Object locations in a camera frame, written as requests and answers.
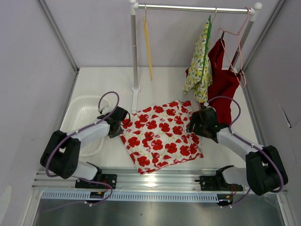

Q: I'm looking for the lemon print skirt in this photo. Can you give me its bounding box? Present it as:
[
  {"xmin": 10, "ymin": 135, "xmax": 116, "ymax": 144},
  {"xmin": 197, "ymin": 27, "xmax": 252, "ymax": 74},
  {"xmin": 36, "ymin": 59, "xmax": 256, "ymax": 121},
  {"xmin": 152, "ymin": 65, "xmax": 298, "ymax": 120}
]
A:
[{"xmin": 182, "ymin": 29, "xmax": 213, "ymax": 103}]

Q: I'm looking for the red flower print cloth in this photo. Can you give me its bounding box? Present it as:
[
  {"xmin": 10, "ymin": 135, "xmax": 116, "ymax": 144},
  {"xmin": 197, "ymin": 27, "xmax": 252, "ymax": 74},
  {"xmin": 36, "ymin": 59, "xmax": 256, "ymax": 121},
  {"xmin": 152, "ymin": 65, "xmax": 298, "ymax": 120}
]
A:
[{"xmin": 120, "ymin": 100, "xmax": 204, "ymax": 174}]

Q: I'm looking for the green plastic hanger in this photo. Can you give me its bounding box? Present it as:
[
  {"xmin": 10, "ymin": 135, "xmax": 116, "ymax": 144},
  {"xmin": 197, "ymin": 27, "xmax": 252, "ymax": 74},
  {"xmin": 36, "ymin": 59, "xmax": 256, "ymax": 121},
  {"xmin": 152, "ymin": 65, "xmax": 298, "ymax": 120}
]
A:
[{"xmin": 199, "ymin": 15, "xmax": 215, "ymax": 83}]

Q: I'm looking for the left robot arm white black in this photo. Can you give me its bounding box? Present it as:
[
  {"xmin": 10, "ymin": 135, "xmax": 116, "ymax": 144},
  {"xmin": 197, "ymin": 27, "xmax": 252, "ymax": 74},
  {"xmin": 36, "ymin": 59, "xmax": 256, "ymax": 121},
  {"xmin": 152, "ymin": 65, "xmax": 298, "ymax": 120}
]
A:
[{"xmin": 40, "ymin": 106, "xmax": 130, "ymax": 188}]

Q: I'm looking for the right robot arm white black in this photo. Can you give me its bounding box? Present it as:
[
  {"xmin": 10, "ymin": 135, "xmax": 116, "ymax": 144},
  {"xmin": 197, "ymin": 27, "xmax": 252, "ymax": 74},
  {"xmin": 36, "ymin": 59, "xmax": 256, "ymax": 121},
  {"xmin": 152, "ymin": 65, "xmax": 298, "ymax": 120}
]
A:
[{"xmin": 187, "ymin": 107, "xmax": 288, "ymax": 195}]

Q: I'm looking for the yellow plastic hanger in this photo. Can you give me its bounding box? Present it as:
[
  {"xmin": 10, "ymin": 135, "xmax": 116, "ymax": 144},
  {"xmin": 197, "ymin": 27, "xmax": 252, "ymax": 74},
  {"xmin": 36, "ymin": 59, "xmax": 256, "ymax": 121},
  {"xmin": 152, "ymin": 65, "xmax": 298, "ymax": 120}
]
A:
[{"xmin": 143, "ymin": 4, "xmax": 153, "ymax": 81}]

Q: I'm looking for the white plastic basket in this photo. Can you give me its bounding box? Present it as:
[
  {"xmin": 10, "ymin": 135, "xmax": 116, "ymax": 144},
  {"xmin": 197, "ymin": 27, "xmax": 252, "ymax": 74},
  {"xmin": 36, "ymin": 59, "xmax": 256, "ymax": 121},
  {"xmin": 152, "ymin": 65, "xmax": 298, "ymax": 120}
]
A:
[{"xmin": 60, "ymin": 96, "xmax": 111, "ymax": 157}]

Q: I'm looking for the red garment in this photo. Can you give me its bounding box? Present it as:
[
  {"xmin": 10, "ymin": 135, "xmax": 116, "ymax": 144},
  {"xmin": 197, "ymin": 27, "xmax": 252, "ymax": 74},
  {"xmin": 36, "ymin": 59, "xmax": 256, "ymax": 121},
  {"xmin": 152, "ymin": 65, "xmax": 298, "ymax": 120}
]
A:
[{"xmin": 185, "ymin": 39, "xmax": 242, "ymax": 125}]

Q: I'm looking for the clothes rack metal white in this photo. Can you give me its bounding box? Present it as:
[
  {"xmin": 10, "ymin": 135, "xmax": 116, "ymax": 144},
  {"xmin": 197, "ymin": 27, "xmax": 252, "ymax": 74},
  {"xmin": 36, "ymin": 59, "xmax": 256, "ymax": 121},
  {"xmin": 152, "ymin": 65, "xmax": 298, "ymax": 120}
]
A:
[{"xmin": 129, "ymin": 0, "xmax": 262, "ymax": 113}]

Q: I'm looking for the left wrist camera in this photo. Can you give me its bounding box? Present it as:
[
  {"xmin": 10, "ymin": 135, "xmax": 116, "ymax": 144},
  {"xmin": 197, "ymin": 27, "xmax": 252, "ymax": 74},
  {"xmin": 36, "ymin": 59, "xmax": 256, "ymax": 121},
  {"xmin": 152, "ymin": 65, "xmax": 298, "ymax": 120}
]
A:
[{"xmin": 98, "ymin": 105, "xmax": 111, "ymax": 114}]

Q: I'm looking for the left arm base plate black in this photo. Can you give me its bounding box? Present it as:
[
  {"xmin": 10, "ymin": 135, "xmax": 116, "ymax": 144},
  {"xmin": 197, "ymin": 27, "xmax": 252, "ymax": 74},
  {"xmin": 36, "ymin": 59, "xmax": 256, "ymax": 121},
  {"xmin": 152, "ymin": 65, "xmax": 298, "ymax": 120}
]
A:
[{"xmin": 75, "ymin": 174, "xmax": 117, "ymax": 189}]

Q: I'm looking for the aluminium rail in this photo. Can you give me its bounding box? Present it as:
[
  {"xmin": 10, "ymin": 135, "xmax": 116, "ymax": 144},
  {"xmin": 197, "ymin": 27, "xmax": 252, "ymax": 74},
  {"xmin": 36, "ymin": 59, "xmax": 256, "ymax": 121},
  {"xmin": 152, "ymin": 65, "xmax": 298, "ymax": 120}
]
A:
[{"xmin": 32, "ymin": 167, "xmax": 289, "ymax": 194}]

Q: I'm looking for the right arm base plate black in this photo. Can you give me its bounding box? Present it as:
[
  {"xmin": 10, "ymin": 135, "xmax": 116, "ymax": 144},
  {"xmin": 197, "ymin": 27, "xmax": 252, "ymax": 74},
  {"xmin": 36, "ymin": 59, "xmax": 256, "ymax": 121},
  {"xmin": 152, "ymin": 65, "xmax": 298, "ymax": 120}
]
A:
[{"xmin": 195, "ymin": 175, "xmax": 244, "ymax": 192}]

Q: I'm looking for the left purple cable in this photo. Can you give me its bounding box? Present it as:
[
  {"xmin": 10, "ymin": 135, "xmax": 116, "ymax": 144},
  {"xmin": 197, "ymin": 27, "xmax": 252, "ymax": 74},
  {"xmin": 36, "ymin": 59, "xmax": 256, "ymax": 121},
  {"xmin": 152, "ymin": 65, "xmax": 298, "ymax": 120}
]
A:
[{"xmin": 45, "ymin": 91, "xmax": 120, "ymax": 208}]

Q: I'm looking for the pink wire hanger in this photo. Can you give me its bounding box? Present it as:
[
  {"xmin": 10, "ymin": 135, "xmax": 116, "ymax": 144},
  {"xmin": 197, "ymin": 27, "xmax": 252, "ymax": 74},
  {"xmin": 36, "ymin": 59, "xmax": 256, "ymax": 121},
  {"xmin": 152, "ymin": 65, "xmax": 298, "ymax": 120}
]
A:
[{"xmin": 218, "ymin": 7, "xmax": 251, "ymax": 89}]

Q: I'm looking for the white slotted cable duct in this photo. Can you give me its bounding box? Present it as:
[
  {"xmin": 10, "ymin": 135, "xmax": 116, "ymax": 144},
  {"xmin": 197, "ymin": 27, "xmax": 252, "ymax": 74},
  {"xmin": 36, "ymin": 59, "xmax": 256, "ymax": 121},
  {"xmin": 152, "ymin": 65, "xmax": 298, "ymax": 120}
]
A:
[{"xmin": 41, "ymin": 190, "xmax": 219, "ymax": 203}]

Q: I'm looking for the left aluminium frame post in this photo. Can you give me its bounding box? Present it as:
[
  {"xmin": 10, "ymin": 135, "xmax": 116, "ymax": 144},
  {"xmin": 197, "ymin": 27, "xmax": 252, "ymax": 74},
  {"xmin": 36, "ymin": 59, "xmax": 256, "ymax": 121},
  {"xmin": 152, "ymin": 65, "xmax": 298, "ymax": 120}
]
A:
[{"xmin": 36, "ymin": 0, "xmax": 79, "ymax": 74}]

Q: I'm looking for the aluminium frame post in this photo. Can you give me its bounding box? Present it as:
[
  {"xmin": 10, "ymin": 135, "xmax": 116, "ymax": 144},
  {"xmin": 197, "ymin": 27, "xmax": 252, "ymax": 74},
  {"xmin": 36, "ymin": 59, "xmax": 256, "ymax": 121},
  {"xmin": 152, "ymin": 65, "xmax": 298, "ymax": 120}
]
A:
[
  {"xmin": 36, "ymin": 0, "xmax": 79, "ymax": 74},
  {"xmin": 243, "ymin": 0, "xmax": 288, "ymax": 72}
]

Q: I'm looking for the right aluminium frame post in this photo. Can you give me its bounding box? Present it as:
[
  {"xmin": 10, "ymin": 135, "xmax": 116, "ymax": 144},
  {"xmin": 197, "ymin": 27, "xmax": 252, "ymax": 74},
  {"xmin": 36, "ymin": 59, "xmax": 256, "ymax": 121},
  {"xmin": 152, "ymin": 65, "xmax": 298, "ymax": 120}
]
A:
[{"xmin": 243, "ymin": 0, "xmax": 288, "ymax": 72}]

